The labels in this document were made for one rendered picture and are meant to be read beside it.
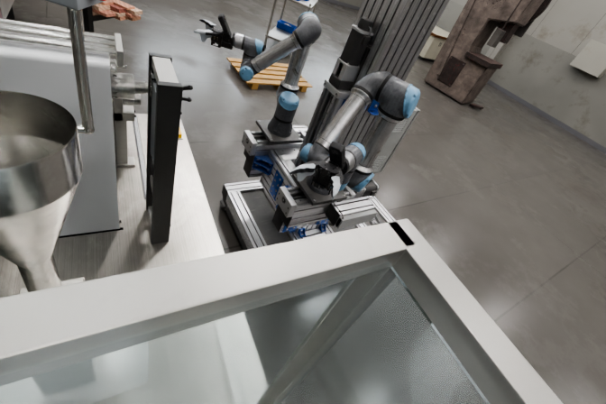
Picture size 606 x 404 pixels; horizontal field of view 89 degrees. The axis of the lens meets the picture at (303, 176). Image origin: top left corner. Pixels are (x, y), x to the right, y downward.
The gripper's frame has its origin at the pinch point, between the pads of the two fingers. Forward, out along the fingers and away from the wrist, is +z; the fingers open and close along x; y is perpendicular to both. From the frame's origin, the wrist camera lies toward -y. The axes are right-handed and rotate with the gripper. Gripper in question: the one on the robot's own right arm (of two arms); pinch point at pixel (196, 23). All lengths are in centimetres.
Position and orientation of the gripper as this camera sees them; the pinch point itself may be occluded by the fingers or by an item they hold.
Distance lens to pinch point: 186.4
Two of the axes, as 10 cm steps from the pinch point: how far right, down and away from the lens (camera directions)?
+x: -0.2, -7.4, 6.8
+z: -9.5, -2.0, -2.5
